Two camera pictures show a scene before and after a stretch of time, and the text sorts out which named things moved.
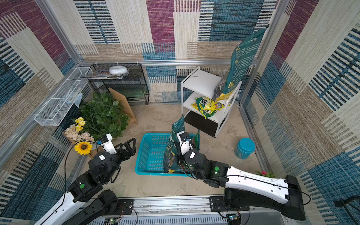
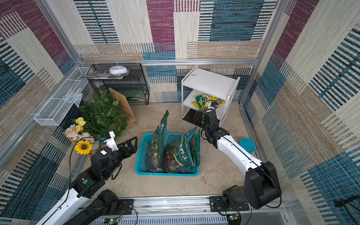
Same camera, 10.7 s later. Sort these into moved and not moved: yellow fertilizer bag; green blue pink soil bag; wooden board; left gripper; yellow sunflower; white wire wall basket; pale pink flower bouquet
Moved: yellow fertilizer bag
Not moved: wooden board; pale pink flower bouquet; yellow sunflower; green blue pink soil bag; white wire wall basket; left gripper
